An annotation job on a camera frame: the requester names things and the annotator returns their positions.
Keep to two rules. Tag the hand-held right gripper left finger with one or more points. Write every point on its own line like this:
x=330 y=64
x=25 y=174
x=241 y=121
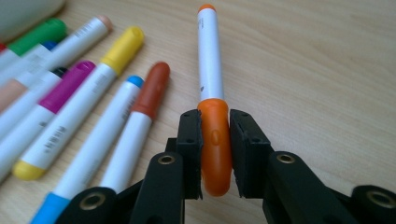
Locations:
x=190 y=155

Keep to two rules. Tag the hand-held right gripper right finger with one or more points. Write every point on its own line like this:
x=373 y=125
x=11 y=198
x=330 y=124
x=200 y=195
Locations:
x=249 y=155

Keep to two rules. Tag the rust brown marker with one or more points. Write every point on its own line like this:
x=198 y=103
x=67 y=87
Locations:
x=152 y=90

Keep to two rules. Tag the light blue marker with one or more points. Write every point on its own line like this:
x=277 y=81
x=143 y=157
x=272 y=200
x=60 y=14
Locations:
x=99 y=146

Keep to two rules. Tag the orange marker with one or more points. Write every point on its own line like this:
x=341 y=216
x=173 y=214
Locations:
x=210 y=62

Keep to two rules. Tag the yellow marker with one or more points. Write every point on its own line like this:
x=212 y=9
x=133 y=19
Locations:
x=124 y=49

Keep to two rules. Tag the row of coloured markers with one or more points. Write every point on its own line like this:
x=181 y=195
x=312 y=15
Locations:
x=56 y=137

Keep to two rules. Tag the magenta marker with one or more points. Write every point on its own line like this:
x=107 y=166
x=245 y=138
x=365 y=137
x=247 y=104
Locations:
x=67 y=85

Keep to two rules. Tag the black marker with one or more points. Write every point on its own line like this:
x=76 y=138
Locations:
x=43 y=85

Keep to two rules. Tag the pale pink marker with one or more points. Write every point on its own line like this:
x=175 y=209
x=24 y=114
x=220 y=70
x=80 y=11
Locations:
x=77 y=35

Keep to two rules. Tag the dark blue marker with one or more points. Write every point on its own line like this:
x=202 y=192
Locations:
x=31 y=57

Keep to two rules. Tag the white plastic storage bin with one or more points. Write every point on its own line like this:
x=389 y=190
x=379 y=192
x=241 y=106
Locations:
x=25 y=15

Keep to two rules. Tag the light green marker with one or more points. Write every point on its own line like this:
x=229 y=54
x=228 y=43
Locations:
x=40 y=35

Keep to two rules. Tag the red marker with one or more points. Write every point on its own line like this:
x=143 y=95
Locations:
x=2 y=47

